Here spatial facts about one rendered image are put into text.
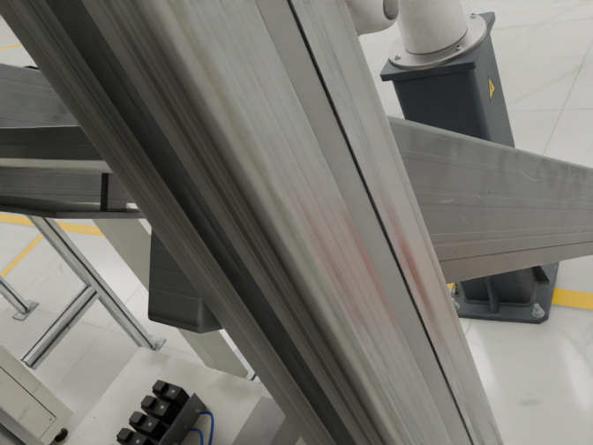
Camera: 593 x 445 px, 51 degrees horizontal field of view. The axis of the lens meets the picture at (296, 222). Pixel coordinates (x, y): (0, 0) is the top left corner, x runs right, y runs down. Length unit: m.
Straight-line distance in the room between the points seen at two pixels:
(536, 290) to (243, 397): 0.96
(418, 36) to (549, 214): 0.87
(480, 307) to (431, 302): 1.50
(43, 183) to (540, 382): 1.11
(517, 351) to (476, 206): 1.30
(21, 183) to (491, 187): 0.70
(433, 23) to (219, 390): 0.74
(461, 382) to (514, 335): 1.43
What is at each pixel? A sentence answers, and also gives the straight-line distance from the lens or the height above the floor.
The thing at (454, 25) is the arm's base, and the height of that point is 0.74.
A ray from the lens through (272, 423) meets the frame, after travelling 0.78.
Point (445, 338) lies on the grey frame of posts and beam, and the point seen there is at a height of 1.13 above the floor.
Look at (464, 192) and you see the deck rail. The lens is 0.27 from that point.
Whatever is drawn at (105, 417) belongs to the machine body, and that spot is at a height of 0.62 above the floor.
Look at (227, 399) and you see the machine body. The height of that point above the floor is 0.62.
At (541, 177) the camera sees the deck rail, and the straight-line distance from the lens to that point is 0.37.
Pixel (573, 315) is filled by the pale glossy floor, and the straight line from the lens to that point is 1.63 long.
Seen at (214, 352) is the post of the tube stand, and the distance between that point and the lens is 1.58.
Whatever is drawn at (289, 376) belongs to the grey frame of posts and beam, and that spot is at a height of 1.14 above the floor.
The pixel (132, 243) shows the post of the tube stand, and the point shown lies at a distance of 1.36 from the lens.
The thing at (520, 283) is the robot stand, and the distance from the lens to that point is 1.58.
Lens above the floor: 1.26
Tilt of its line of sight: 35 degrees down
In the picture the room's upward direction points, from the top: 28 degrees counter-clockwise
